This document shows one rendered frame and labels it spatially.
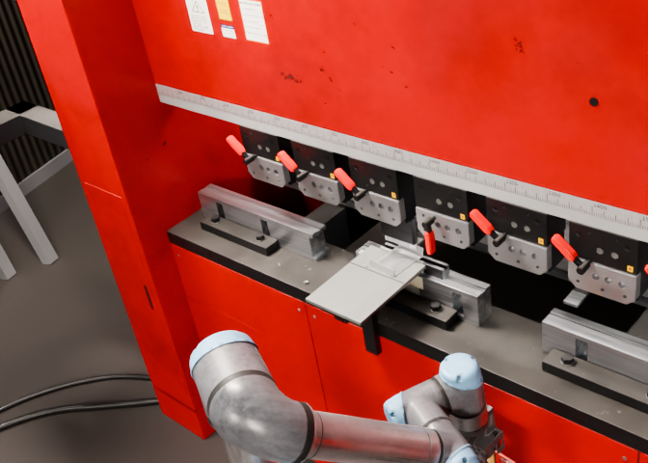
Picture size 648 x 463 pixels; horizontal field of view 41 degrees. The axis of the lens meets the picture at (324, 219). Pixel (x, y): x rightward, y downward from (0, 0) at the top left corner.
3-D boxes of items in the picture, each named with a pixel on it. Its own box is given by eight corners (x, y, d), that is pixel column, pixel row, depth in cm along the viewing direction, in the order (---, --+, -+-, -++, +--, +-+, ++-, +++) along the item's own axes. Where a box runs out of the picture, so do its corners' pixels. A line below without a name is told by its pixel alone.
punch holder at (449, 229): (418, 233, 211) (411, 176, 203) (438, 217, 216) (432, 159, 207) (470, 252, 202) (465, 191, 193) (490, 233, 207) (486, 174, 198)
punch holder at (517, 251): (488, 258, 199) (484, 197, 190) (507, 239, 204) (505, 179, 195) (547, 278, 190) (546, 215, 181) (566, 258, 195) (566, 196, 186)
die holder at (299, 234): (203, 216, 281) (197, 191, 276) (217, 207, 284) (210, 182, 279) (316, 261, 250) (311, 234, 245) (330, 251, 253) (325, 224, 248)
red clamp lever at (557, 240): (552, 237, 178) (585, 273, 176) (561, 228, 180) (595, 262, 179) (547, 241, 179) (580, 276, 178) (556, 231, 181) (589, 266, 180)
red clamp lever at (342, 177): (333, 170, 215) (360, 199, 213) (343, 163, 217) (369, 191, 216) (331, 174, 216) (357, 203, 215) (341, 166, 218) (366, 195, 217)
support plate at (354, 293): (306, 301, 216) (305, 298, 216) (371, 248, 232) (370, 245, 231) (361, 326, 205) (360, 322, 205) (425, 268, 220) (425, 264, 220)
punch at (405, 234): (383, 241, 228) (379, 211, 223) (388, 237, 229) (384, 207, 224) (414, 252, 222) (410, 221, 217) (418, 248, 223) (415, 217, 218)
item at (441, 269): (381, 257, 231) (379, 247, 229) (388, 251, 233) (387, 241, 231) (443, 280, 219) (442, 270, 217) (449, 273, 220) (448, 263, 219)
